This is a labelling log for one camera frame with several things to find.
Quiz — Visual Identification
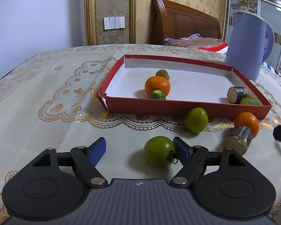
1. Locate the green tomato with stem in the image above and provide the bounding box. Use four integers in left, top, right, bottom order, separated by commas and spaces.
143, 136, 176, 168

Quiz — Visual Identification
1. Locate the green round tomato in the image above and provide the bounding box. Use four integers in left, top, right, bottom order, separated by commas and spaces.
184, 108, 209, 134

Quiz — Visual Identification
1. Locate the orange mandarin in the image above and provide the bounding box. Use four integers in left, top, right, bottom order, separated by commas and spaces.
234, 112, 259, 137
145, 76, 170, 96

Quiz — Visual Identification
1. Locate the green cucumber chunk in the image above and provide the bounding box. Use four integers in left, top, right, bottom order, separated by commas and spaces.
240, 97, 262, 106

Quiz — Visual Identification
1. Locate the dark sugarcane piece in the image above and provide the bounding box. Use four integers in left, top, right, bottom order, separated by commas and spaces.
227, 86, 248, 104

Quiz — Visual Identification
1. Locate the green lime wedge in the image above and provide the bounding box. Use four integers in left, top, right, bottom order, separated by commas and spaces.
150, 90, 166, 100

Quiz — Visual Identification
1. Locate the red cardboard tray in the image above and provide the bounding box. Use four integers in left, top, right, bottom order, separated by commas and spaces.
97, 54, 272, 119

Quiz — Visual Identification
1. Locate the lavender electric kettle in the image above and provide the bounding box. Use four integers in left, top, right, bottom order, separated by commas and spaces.
225, 11, 274, 80

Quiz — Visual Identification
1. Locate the striped bedding pile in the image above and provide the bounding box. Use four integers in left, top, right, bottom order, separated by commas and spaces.
163, 34, 228, 54

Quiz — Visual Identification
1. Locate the wooden bed headboard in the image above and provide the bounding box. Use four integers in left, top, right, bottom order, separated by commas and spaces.
150, 0, 221, 45

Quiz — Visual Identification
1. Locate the white wall switch panel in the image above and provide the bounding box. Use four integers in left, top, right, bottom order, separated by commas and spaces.
103, 16, 126, 30

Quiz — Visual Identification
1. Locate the gold ornate wall frame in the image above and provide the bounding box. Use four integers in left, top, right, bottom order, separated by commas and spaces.
82, 0, 136, 45

